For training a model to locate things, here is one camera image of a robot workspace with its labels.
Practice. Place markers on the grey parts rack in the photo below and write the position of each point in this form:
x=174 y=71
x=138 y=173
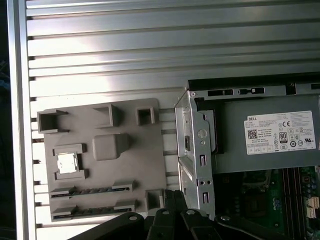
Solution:
x=140 y=155

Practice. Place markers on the black open PC case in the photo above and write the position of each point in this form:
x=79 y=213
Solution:
x=197 y=140

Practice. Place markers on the grey power supply unit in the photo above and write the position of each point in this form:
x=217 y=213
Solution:
x=232 y=150

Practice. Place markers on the RAM stick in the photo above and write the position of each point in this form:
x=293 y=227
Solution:
x=92 y=192
x=95 y=210

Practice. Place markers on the black RAM slot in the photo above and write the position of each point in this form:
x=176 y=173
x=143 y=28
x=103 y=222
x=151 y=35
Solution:
x=295 y=195
x=286 y=195

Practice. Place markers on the white board connector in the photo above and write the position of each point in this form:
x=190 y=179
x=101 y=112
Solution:
x=310 y=200
x=311 y=213

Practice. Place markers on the silver CPU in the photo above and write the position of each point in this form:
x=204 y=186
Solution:
x=67 y=163

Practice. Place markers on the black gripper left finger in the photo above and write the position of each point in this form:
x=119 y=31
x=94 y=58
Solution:
x=160 y=225

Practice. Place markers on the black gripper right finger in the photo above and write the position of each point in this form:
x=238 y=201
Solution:
x=197 y=225

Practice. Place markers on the green motherboard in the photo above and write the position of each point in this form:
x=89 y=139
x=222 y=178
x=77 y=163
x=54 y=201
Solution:
x=276 y=192

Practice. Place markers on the CPU socket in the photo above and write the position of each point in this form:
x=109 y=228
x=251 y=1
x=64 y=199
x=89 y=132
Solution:
x=255 y=203

